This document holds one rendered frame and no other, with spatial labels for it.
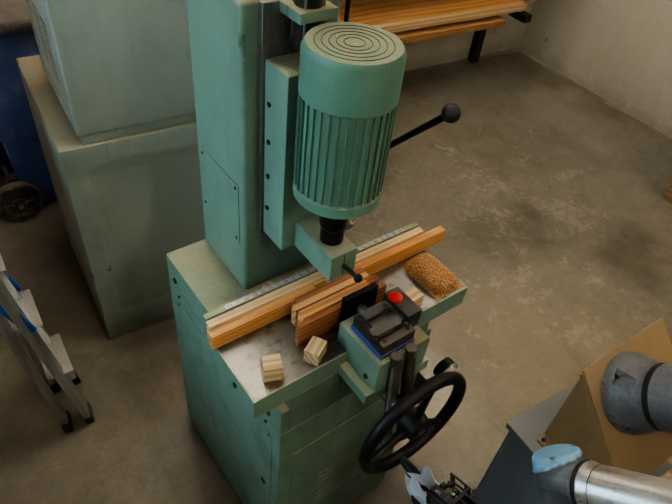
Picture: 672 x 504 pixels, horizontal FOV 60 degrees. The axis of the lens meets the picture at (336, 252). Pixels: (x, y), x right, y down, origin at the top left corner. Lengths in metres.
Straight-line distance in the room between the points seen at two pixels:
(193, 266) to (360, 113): 0.76
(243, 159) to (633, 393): 0.98
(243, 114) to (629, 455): 1.16
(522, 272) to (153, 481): 1.86
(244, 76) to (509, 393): 1.72
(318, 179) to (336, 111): 0.15
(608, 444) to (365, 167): 0.87
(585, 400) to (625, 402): 0.09
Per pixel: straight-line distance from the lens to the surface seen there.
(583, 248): 3.24
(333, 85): 0.96
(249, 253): 1.42
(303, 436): 1.45
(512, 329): 2.68
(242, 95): 1.17
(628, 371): 1.49
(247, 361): 1.25
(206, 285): 1.53
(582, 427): 1.56
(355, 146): 1.01
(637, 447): 1.62
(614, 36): 4.67
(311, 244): 1.26
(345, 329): 1.23
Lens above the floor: 1.91
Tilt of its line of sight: 43 degrees down
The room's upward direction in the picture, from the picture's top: 7 degrees clockwise
